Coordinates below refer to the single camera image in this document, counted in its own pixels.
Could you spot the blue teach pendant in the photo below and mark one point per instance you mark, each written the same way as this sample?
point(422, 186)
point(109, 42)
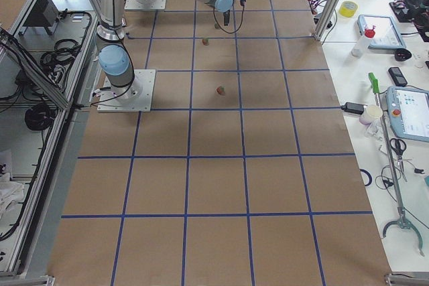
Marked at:
point(387, 35)
point(408, 112)

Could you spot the black scissors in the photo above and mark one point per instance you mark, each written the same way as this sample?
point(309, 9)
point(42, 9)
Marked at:
point(399, 146)

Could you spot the blue teach pendant far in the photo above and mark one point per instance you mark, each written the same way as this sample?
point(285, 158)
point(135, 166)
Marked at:
point(387, 35)

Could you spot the blue teach pendant near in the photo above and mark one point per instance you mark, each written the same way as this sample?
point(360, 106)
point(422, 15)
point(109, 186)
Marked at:
point(408, 112)

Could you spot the yellow tape roll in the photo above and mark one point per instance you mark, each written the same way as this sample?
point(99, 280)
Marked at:
point(348, 9)

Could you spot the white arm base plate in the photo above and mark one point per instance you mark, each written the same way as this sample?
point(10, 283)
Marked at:
point(138, 98)

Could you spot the white bottle red cap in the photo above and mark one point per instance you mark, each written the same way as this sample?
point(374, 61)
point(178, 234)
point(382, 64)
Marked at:
point(363, 43)

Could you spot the black power adapter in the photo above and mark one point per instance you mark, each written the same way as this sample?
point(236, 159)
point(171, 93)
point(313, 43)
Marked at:
point(353, 108)

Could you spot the white paper cup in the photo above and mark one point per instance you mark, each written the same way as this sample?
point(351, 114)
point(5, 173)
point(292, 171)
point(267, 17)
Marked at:
point(370, 114)

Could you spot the blue tape roll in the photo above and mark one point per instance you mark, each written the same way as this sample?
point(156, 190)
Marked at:
point(369, 178)

